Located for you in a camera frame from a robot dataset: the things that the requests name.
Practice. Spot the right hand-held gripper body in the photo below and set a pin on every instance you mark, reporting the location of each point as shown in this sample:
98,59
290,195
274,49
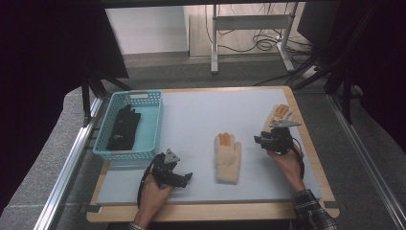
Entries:
281,140

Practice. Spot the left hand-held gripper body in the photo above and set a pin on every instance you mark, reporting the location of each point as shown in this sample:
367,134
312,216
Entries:
162,171

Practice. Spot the cream glove with orange fingers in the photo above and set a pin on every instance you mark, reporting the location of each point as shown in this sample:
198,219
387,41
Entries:
279,111
227,159

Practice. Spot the teal plastic basket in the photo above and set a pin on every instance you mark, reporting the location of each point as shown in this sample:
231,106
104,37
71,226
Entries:
150,127

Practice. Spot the black glove with silver emblem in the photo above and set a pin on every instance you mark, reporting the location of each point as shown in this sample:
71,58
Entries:
123,134

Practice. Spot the person's left hand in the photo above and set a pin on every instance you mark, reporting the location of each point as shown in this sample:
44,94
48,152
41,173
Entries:
153,199

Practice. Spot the person's right hand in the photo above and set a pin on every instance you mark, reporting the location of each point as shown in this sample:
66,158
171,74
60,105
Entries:
292,169

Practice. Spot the grey foam mat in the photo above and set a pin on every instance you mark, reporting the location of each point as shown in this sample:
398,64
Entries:
198,121

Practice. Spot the white power strip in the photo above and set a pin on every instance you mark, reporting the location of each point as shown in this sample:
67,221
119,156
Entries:
310,72

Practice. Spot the black metal stand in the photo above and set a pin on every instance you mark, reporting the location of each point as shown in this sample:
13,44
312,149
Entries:
346,80

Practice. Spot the black tripod stand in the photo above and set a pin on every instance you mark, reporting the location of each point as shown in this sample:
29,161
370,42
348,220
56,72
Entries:
92,86

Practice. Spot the black curtain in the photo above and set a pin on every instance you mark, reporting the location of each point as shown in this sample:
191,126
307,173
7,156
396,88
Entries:
41,80
383,64

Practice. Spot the white board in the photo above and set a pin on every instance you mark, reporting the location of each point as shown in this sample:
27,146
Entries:
146,30

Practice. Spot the aluminium rail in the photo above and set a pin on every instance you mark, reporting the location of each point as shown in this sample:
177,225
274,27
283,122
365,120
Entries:
68,166
367,159

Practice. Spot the white metal desk frame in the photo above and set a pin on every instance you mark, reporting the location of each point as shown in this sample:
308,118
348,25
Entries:
252,22

